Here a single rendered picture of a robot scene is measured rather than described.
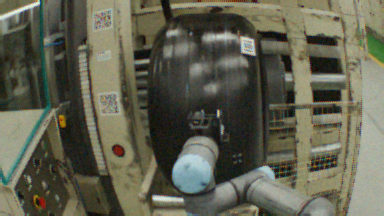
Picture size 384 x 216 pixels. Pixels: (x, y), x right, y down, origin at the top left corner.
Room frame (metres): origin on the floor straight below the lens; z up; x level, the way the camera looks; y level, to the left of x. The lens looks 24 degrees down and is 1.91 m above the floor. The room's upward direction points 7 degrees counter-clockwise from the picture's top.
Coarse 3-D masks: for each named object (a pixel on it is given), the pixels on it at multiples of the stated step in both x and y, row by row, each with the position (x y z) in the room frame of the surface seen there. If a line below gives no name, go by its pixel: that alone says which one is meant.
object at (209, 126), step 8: (200, 112) 1.31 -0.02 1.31; (192, 120) 1.27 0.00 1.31; (200, 120) 1.26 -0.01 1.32; (208, 120) 1.26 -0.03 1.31; (216, 120) 1.26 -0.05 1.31; (192, 128) 1.21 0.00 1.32; (200, 128) 1.21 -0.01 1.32; (208, 128) 1.21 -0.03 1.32; (216, 128) 1.26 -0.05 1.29; (192, 136) 1.21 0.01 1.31; (208, 136) 1.21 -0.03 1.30; (216, 136) 1.26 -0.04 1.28; (216, 144) 1.20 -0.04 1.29
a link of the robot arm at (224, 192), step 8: (224, 184) 1.12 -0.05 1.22; (208, 192) 1.07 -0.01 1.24; (216, 192) 1.09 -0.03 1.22; (224, 192) 1.09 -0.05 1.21; (232, 192) 1.09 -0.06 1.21; (184, 200) 1.08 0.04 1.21; (192, 200) 1.07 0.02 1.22; (200, 200) 1.06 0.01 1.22; (208, 200) 1.07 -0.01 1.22; (216, 200) 1.08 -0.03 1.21; (224, 200) 1.08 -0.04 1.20; (232, 200) 1.08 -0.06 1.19; (192, 208) 1.06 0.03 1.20; (200, 208) 1.06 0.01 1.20; (208, 208) 1.06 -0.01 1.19; (216, 208) 1.07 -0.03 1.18; (224, 208) 1.08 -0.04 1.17
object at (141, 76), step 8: (136, 56) 2.18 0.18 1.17; (144, 56) 2.18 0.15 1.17; (136, 64) 2.05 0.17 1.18; (144, 64) 2.05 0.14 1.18; (136, 72) 2.05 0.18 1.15; (144, 72) 2.04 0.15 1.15; (136, 80) 2.06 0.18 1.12; (144, 80) 2.05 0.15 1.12; (136, 88) 2.18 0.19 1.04; (144, 88) 2.18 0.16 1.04; (144, 96) 2.04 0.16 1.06; (144, 104) 2.05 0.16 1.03; (144, 112) 2.04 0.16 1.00; (144, 120) 2.06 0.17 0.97; (144, 128) 2.06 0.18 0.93
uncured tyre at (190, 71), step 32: (160, 32) 1.64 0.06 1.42; (192, 32) 1.57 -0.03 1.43; (224, 32) 1.55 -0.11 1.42; (256, 32) 1.72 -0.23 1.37; (160, 64) 1.51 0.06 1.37; (192, 64) 1.48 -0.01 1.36; (224, 64) 1.47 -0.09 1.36; (256, 64) 1.51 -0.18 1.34; (160, 96) 1.46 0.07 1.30; (192, 96) 1.44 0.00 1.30; (224, 96) 1.42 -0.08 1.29; (256, 96) 1.44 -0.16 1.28; (160, 128) 1.44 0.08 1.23; (224, 128) 1.40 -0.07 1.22; (256, 128) 1.41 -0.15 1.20; (160, 160) 1.45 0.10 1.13; (224, 160) 1.40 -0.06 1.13; (256, 160) 1.42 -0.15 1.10
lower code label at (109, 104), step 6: (102, 96) 1.66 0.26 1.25; (108, 96) 1.65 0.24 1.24; (114, 96) 1.65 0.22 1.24; (102, 102) 1.66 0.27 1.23; (108, 102) 1.65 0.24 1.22; (114, 102) 1.65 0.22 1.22; (102, 108) 1.66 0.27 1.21; (108, 108) 1.65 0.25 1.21; (114, 108) 1.65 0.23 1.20; (102, 114) 1.66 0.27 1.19; (108, 114) 1.65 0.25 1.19; (114, 114) 1.65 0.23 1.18; (120, 114) 1.64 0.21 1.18
